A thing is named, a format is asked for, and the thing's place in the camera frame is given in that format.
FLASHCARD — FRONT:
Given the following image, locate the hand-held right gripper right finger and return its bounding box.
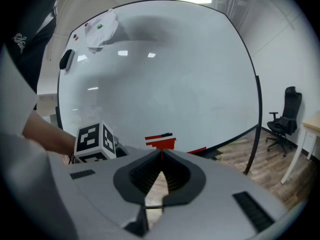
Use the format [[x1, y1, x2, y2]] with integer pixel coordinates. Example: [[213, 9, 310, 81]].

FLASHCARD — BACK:
[[146, 148, 289, 240]]

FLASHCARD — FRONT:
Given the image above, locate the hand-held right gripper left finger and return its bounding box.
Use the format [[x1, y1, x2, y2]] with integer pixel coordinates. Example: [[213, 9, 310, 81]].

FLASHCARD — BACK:
[[47, 148, 163, 240]]

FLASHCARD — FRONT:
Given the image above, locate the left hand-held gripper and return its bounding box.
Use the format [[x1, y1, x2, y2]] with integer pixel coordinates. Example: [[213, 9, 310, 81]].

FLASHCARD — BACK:
[[71, 120, 129, 164]]

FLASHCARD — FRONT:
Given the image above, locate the red whiteboard marker black cap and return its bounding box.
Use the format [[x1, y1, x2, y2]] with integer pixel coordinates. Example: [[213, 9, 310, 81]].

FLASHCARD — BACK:
[[144, 132, 174, 141]]

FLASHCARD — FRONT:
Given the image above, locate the person's left forearm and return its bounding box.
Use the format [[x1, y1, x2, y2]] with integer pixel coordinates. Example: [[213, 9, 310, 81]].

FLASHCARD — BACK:
[[21, 108, 77, 160]]

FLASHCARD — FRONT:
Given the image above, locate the black whiteboard eraser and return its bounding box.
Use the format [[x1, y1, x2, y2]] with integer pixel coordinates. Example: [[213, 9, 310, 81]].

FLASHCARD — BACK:
[[58, 49, 76, 71]]

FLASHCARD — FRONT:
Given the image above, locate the large white whiteboard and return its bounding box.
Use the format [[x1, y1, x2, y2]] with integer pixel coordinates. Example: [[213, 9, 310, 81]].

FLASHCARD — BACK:
[[56, 0, 260, 157]]

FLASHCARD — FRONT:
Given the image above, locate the black office chair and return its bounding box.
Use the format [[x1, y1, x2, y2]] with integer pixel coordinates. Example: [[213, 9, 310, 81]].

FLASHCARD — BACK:
[[265, 86, 303, 158]]

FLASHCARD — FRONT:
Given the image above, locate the crumpled white paper sheet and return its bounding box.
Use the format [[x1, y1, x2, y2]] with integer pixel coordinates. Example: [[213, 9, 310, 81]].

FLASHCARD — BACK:
[[84, 8, 119, 55]]

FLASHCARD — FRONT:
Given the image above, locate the light wooden white-legged desk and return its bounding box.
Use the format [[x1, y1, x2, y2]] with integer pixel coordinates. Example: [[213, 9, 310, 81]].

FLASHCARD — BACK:
[[280, 110, 320, 185]]

